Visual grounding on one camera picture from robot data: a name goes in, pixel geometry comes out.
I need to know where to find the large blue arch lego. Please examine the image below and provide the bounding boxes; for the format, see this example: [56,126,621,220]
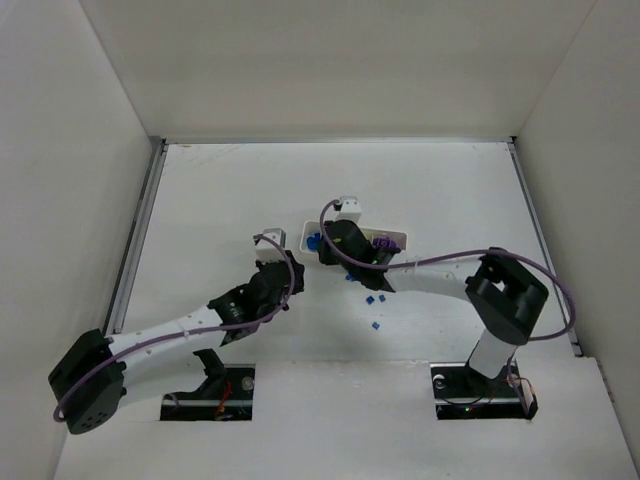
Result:
[306,233,321,252]

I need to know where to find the purple round lego piece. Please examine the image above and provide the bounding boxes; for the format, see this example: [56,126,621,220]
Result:
[372,236,405,250]

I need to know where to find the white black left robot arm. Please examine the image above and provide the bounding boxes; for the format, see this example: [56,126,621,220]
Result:
[48,255,305,435]

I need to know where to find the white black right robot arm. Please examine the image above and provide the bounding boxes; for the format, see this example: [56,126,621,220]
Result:
[318,219,549,380]

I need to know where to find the white three-compartment tray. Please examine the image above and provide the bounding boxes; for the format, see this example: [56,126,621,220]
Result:
[300,220,408,265]

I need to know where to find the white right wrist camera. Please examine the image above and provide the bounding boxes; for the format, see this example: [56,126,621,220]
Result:
[334,196,362,224]

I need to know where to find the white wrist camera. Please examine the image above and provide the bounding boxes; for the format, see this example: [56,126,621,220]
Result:
[334,196,362,224]
[254,228,286,263]

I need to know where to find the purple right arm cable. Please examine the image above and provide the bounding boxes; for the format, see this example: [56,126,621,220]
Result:
[319,199,581,341]

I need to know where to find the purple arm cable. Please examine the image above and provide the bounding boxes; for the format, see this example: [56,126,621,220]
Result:
[53,233,296,424]
[319,199,581,341]

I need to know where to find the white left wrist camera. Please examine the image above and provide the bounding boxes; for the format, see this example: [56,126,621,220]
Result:
[254,228,286,263]

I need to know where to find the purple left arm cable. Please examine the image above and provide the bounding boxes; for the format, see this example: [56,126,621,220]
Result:
[53,233,296,424]

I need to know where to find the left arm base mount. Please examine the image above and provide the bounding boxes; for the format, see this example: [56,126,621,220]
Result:
[160,350,256,422]

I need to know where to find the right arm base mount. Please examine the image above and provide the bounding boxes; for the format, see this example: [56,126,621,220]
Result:
[430,361,539,421]

